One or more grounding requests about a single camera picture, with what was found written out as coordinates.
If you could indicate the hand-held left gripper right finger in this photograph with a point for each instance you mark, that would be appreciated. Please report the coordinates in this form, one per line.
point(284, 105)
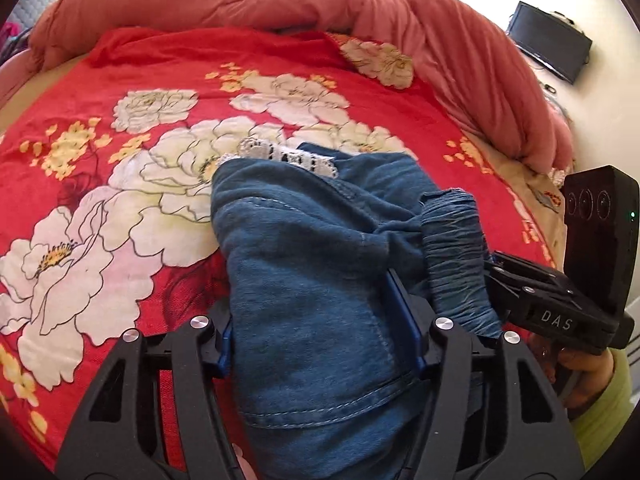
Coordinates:
point(406, 317)

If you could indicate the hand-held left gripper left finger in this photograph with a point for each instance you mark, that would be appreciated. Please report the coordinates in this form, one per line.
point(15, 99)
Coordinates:
point(226, 351)

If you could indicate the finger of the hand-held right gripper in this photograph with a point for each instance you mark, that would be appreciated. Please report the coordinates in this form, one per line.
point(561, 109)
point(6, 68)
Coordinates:
point(507, 280)

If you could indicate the blue denim pants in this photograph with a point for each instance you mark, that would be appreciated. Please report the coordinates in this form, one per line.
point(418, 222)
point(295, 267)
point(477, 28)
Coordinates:
point(310, 260)

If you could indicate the person's right forearm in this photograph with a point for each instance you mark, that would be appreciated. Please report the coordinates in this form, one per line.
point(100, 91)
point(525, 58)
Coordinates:
point(612, 405)

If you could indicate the person's left hand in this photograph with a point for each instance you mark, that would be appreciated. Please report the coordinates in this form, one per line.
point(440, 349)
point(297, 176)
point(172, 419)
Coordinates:
point(244, 462)

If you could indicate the person's right hand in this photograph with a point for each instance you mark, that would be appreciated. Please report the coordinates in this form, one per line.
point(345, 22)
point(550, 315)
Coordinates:
point(580, 375)

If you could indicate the red floral blanket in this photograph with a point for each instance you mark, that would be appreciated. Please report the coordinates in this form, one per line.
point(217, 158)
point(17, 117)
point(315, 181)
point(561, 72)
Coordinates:
point(150, 260)

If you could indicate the black flat monitor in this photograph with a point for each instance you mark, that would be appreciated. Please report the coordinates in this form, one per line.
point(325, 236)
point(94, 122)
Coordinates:
point(547, 40)

